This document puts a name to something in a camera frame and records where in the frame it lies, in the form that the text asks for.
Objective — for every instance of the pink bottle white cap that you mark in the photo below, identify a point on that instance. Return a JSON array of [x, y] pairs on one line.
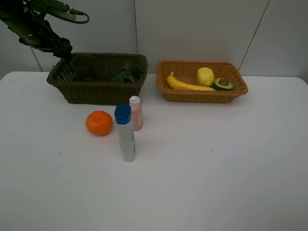
[[136, 112]]

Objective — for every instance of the orange wicker basket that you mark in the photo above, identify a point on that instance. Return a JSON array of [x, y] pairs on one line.
[[186, 71]]

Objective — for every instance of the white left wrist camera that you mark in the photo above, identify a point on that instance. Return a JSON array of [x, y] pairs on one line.
[[52, 7]]

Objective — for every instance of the yellow banana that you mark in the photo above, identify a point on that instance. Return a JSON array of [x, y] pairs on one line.
[[175, 84]]

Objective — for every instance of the yellow lemon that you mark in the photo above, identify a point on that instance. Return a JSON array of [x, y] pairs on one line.
[[205, 77]]

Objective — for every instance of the dark green wicker basket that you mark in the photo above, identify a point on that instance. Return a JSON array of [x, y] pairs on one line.
[[99, 92]]

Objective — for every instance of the orange mandarin fruit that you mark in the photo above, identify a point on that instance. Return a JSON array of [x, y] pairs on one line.
[[99, 123]]

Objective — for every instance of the white tube blue cap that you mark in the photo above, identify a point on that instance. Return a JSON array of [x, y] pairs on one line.
[[124, 127]]

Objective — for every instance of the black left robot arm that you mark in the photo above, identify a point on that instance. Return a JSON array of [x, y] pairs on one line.
[[15, 56]]

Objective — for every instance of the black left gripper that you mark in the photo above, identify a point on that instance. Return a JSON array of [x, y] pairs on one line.
[[41, 37]]

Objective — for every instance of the dark green pump bottle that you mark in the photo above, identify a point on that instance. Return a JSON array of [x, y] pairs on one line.
[[129, 73]]

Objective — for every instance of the translucent pink plastic cup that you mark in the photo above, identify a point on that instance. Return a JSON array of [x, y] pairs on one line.
[[83, 66]]

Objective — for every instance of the halved avocado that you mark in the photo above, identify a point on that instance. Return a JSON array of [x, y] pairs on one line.
[[222, 84]]

